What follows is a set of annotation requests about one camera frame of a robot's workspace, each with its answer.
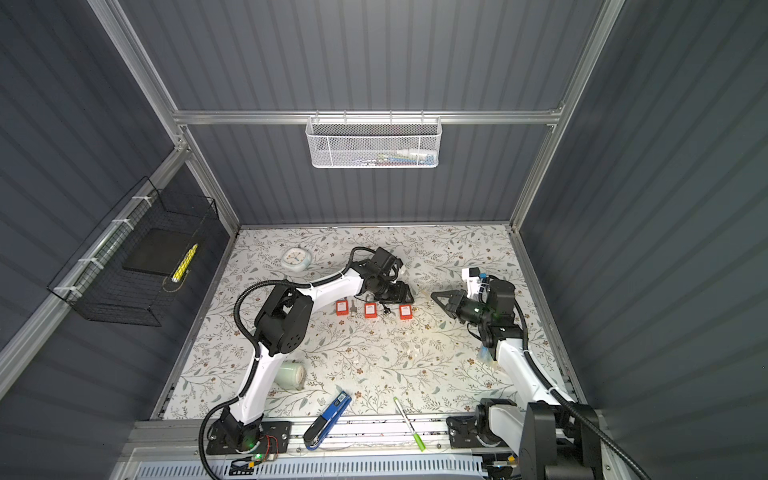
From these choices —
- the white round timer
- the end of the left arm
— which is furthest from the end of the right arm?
the white round timer

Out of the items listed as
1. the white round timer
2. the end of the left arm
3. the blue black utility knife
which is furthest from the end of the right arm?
the white round timer

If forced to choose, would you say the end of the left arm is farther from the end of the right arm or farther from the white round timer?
the white round timer

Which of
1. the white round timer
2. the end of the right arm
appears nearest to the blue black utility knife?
the end of the right arm

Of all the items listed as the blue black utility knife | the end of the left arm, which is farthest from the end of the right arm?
the blue black utility knife

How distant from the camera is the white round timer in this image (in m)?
1.07

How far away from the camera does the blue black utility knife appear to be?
28.2 inches

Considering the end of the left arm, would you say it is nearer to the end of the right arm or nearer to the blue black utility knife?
the end of the right arm

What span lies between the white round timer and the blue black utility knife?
0.47m
